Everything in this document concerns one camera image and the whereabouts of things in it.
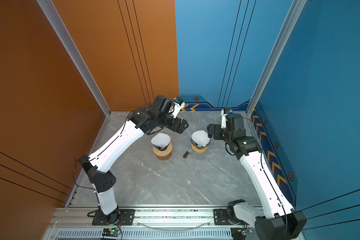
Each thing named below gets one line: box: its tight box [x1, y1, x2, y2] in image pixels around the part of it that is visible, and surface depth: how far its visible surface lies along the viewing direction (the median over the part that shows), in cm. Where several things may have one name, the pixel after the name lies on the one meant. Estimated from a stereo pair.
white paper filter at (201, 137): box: [191, 130, 211, 147], surface depth 86 cm
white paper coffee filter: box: [151, 133, 171, 149], surface depth 88 cm
